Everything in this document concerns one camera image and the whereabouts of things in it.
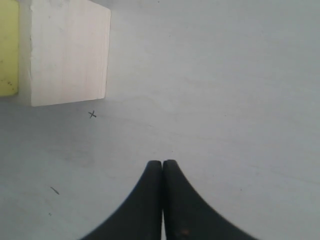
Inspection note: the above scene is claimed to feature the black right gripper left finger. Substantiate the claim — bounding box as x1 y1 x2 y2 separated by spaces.
83 160 163 240

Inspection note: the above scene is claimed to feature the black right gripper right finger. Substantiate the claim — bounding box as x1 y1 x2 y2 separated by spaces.
162 159 255 240

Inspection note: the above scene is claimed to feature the large wooden cube block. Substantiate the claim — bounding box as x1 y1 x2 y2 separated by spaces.
16 0 111 107

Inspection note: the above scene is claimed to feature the yellow cube block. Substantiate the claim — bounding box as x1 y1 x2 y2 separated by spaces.
0 0 19 97

